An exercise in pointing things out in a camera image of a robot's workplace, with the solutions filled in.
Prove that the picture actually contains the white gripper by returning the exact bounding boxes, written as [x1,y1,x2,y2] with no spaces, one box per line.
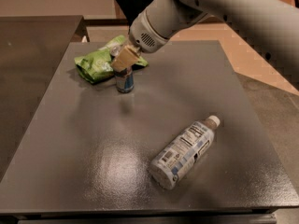
[111,0,208,72]

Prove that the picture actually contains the Red Bull can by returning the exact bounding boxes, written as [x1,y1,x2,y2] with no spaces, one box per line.
[110,45,135,94]

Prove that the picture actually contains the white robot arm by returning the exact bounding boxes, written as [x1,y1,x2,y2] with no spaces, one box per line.
[116,0,299,88]

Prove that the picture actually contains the blue plastic bottle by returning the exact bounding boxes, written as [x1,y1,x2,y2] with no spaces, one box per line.
[149,116,221,189]

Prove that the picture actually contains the green chip bag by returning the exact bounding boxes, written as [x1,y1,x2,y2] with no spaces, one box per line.
[74,35,150,85]

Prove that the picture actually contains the dark side table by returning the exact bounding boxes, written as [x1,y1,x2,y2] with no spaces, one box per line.
[0,15,88,180]

